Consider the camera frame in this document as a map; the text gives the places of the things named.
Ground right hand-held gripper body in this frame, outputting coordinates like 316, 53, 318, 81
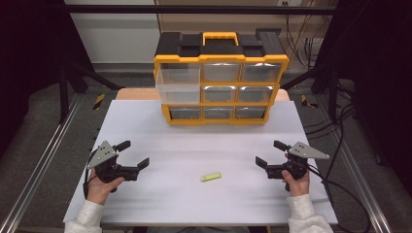
265, 141, 331, 181

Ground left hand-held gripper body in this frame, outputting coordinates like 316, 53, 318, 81
86, 140, 141, 184

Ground small yellow-green block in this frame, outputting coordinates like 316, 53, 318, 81
200, 172, 223, 183

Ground clear plastic drawer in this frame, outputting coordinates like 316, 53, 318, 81
154, 62, 202, 106

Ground person's right hand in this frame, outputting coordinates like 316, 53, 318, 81
281, 169, 311, 198

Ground person's left hand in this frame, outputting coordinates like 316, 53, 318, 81
86, 168, 126, 206

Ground yellow black hazard tape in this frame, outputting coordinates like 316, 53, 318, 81
300, 94, 320, 110
92, 93, 107, 111

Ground black metal stand strut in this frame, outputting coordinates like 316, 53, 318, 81
281, 61, 340, 124
58, 61, 125, 124

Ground set of clear organizer drawers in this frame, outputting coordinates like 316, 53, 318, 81
169, 62, 284, 120

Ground dark curtain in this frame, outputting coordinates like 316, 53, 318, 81
319, 0, 412, 195
0, 0, 95, 156

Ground yellow and black organizer cabinet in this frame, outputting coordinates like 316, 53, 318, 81
153, 30, 291, 127

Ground black metal crossbar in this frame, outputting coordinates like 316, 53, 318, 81
63, 4, 339, 16

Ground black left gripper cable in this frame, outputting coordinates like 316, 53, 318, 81
83, 149, 98, 200

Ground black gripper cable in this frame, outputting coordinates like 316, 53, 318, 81
83, 149, 98, 200
305, 163, 373, 233

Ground black floor cables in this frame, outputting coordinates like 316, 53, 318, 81
304, 81, 359, 183

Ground aluminium frame rail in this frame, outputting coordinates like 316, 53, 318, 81
315, 95, 394, 233
0, 93, 83, 233

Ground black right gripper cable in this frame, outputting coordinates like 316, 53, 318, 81
305, 163, 373, 233

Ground bundle of hanging black cables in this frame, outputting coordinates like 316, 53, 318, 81
283, 0, 334, 70

